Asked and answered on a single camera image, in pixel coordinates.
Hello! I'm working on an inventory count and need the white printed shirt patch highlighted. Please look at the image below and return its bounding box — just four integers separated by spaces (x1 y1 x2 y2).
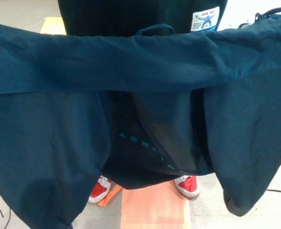
190 6 221 33

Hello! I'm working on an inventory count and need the black shirt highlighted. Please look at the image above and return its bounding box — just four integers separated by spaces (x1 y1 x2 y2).
57 0 228 38

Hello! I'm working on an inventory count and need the dark teal coat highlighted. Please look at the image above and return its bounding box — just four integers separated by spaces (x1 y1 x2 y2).
0 21 281 229

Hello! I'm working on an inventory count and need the red white right sneaker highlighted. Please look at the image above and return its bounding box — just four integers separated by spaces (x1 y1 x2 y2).
88 175 112 204

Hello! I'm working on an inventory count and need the orange floor mat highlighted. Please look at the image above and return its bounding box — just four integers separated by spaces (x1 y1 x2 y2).
121 182 191 229

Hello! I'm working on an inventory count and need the orange tape strip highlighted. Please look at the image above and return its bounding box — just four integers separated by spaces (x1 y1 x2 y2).
99 185 122 207

